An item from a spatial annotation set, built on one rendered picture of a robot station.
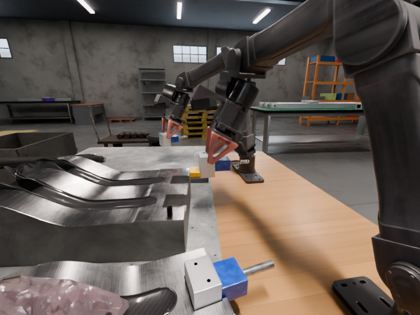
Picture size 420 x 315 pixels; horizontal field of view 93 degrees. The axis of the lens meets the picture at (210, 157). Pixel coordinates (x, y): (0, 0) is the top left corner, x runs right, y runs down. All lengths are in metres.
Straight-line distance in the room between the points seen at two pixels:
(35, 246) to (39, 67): 10.83
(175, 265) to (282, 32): 0.41
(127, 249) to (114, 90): 9.82
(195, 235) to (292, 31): 0.43
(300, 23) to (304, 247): 0.41
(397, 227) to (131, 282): 0.33
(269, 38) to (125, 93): 9.71
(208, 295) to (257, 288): 0.13
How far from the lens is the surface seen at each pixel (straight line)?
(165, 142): 0.89
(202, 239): 0.47
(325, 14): 0.35
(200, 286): 0.28
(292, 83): 11.49
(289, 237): 0.51
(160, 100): 0.86
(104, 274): 0.34
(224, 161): 0.49
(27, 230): 0.48
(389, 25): 0.28
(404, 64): 0.29
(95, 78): 10.37
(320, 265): 0.47
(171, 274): 0.34
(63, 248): 0.47
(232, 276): 0.31
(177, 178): 0.56
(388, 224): 0.31
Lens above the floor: 1.10
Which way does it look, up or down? 18 degrees down
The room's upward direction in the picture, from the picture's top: straight up
